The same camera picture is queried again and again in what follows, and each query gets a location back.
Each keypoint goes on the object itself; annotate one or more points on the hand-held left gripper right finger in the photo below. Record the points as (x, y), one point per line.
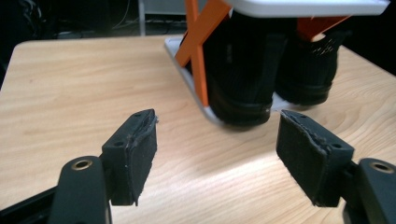
(311, 165)

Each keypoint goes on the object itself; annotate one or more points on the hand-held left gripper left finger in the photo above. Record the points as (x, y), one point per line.
(130, 165)

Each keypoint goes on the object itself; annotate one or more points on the black shoe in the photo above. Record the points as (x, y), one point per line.
(243, 71)
(308, 71)

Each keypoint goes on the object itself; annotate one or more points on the white and orange shoe rack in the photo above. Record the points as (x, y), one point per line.
(199, 40)

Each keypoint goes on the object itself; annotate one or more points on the white metal stand pole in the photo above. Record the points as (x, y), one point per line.
(142, 17)

